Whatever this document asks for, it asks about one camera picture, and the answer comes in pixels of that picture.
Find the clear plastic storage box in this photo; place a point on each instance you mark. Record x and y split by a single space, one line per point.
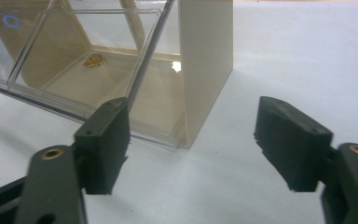
205 46

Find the clear plastic drawer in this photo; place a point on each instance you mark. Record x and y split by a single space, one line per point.
155 118

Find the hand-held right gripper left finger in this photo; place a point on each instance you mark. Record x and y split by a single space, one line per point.
104 146

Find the small gold brooch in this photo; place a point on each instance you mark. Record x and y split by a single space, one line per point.
93 60

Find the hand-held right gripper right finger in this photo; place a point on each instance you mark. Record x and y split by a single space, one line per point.
292 143

